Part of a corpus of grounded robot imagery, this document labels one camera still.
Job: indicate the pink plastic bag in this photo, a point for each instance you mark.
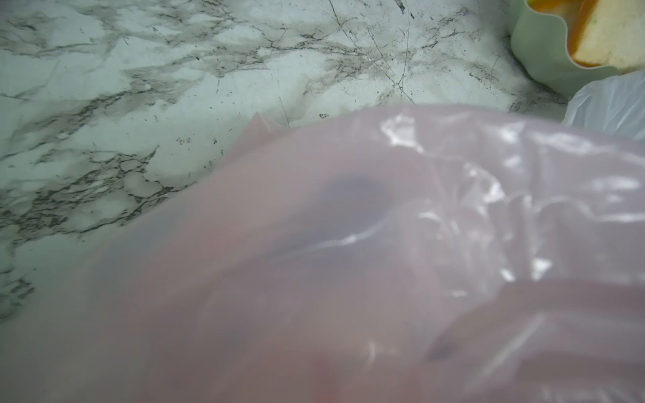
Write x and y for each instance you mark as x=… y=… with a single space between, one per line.
x=399 y=254

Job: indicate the white plastic bag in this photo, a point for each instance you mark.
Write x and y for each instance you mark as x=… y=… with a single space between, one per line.
x=612 y=106

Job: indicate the green glass bowl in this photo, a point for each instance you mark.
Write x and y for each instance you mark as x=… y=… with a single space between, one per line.
x=539 y=35

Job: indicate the yellow bread slice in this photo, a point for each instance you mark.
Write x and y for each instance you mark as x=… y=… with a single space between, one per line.
x=610 y=33

